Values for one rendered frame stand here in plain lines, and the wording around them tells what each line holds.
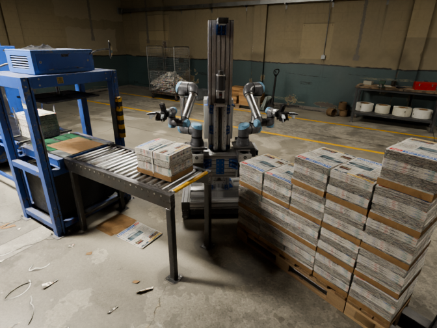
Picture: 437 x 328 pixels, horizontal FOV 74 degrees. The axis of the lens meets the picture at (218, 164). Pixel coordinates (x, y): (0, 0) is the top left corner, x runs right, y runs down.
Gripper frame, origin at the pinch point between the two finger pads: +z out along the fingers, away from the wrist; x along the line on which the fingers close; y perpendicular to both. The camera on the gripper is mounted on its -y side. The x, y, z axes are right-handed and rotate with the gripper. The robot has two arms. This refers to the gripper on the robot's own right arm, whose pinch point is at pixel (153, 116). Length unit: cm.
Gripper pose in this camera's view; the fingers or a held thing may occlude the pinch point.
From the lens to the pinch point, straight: 260.4
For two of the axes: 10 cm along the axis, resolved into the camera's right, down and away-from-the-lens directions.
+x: -9.1, -2.8, 3.0
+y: -1.4, 8.9, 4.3
